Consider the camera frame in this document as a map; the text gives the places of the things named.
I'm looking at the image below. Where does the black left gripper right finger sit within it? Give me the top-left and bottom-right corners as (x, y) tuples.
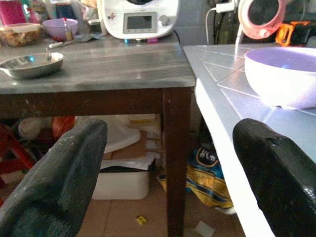
(232, 118), (316, 237)

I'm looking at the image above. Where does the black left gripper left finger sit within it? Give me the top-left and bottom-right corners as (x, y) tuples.
(0, 119), (109, 237)

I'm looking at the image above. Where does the purple plastic bowl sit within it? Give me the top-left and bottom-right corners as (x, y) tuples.
(244, 46), (316, 111)
(42, 18), (79, 41)

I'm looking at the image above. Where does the oval stainless steel dish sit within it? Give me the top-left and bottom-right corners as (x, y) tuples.
(0, 52), (64, 79)

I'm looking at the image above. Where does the red plastic stool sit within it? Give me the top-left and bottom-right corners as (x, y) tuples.
(0, 123), (37, 205)

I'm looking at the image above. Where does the yellow and blue printed bag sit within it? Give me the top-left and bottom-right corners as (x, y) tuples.
(158, 147), (235, 210)

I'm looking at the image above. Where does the white plastic storage bin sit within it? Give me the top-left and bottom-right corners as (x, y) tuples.
(91, 170), (151, 200)

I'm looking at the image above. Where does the white paper scrap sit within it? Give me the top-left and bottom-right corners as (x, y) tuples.
(195, 221), (215, 237)

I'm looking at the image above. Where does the white plastic table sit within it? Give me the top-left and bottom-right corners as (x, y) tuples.
(182, 44), (316, 237)

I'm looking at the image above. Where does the grey-topped dark wooden table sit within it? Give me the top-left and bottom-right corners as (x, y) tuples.
(0, 33), (197, 237)

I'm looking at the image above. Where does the orange and black tool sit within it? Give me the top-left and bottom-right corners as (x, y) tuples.
(275, 21), (312, 47)

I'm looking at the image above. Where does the rectangular clear plastic food container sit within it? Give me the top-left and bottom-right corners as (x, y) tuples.
(0, 23), (42, 47)

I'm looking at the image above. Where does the small red-capped sauce bottle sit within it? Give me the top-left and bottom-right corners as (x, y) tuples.
(63, 17), (74, 41)

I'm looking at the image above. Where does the white kitchen food processor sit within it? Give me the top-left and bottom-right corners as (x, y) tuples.
(96, 0), (180, 40)

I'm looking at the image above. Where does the pink plastic cup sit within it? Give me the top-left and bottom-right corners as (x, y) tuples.
(0, 0), (27, 25)

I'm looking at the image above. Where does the white plug charger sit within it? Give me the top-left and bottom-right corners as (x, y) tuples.
(216, 2), (235, 14)

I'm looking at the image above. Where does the white-handled knife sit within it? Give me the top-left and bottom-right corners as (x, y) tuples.
(48, 40), (75, 49)

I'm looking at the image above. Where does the white charger cable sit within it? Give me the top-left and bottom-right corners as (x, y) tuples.
(205, 7), (218, 45)

